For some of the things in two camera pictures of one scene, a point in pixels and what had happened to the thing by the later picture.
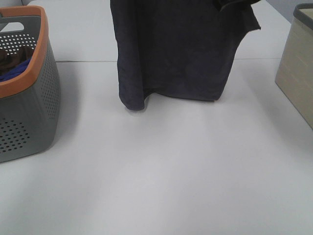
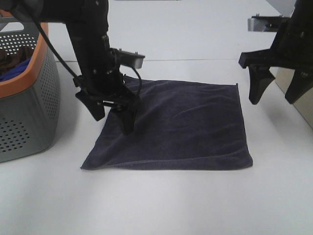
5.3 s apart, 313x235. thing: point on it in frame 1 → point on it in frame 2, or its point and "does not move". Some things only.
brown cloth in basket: x=9 y=62 does not move
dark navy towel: x=181 y=48 → x=179 y=125
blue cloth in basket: x=15 y=71 does not move
